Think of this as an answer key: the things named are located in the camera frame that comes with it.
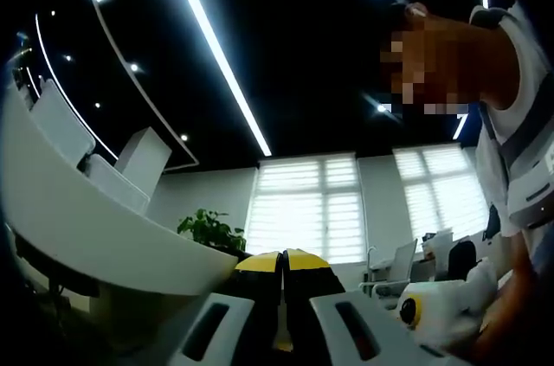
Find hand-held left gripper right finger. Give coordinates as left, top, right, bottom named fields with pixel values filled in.
left=283, top=247, right=472, bottom=366

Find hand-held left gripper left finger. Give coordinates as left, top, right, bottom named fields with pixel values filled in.
left=166, top=250, right=283, bottom=366

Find white desk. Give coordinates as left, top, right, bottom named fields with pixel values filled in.
left=0, top=74, right=240, bottom=298

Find black office chair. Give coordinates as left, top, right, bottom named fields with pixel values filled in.
left=448, top=240, right=477, bottom=280

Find white mesh office chair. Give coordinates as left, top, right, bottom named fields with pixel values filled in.
left=358, top=238, right=419, bottom=298

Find white paper box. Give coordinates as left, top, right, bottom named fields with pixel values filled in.
left=423, top=229, right=454, bottom=254

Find green potted plant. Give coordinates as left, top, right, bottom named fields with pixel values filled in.
left=177, top=209, right=247, bottom=253

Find dark blue cloth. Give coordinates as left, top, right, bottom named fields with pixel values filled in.
left=483, top=204, right=503, bottom=241

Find window with white blinds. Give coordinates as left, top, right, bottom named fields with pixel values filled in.
left=244, top=153, right=368, bottom=264
left=392, top=144, right=490, bottom=241

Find person's blue trousers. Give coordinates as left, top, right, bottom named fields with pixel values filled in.
left=519, top=227, right=554, bottom=276

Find white chest-worn device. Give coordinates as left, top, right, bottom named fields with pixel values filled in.
left=506, top=153, right=554, bottom=228

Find person's white shirt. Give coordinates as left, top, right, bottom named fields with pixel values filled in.
left=469, top=2, right=554, bottom=237

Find white plastic storage box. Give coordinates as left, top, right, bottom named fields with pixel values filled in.
left=86, top=153, right=151, bottom=214
left=28, top=78, right=96, bottom=168

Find white square pillar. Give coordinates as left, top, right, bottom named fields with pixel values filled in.
left=114, top=126, right=173, bottom=194

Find long ceiling light strip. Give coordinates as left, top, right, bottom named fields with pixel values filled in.
left=165, top=0, right=273, bottom=157

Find round ceiling spotlights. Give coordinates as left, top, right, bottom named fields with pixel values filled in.
left=16, top=0, right=389, bottom=142

